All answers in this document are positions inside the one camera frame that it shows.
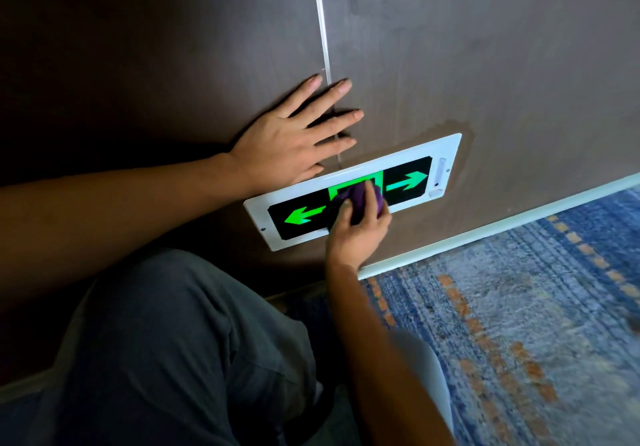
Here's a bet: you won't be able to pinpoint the metal wall trim strip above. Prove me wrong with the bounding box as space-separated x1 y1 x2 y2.
310 0 347 166

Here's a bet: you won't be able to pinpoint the person's left forearm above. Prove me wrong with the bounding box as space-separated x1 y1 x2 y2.
0 153 247 307

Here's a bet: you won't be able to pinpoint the white green arrow exit sign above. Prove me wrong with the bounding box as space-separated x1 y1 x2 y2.
243 133 463 253

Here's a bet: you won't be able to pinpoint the purple cleaning cloth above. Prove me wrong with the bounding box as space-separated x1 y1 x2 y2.
332 183 390 226

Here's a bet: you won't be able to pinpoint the person's right forearm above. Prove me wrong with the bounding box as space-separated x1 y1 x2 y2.
325 256 457 446

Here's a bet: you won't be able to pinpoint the person's left hand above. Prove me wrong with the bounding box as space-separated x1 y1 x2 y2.
229 74 365 197

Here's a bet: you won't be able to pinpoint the white baseboard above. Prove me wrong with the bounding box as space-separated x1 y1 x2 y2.
357 172 640 281

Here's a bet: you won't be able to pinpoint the person's right hand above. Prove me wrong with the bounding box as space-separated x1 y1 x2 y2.
325 181 393 272

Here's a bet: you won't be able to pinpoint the person's grey trousers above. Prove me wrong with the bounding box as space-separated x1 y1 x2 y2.
0 248 455 446

